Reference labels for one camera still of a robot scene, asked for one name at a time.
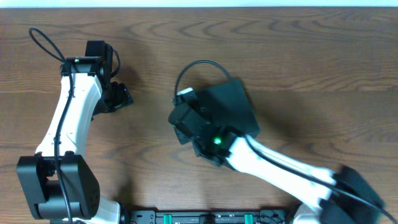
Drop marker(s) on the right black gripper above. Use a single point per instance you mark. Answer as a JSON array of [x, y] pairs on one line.
[[179, 123]]

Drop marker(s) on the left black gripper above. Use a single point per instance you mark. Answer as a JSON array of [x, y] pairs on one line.
[[123, 98]]

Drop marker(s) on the dark green box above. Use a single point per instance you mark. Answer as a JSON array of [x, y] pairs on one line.
[[224, 105]]

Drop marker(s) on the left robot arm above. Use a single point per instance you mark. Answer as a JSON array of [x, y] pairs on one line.
[[57, 183]]

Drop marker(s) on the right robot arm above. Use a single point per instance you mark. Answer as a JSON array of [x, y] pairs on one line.
[[221, 128]]

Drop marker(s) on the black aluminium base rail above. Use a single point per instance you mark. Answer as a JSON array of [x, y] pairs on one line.
[[267, 216]]

